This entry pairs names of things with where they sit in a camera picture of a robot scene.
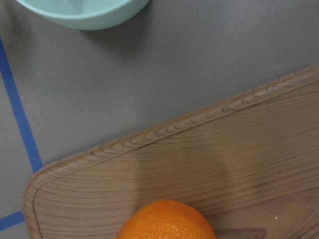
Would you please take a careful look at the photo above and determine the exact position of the orange fruit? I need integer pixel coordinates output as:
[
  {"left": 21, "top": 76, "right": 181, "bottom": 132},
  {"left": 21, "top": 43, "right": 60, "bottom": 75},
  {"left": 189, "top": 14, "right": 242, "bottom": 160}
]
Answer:
[{"left": 117, "top": 200, "right": 217, "bottom": 239}]

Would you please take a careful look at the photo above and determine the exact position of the light green bowl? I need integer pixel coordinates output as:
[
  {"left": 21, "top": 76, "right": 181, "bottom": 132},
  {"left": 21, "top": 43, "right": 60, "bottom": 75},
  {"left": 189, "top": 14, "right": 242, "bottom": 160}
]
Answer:
[{"left": 18, "top": 0, "right": 149, "bottom": 30}]

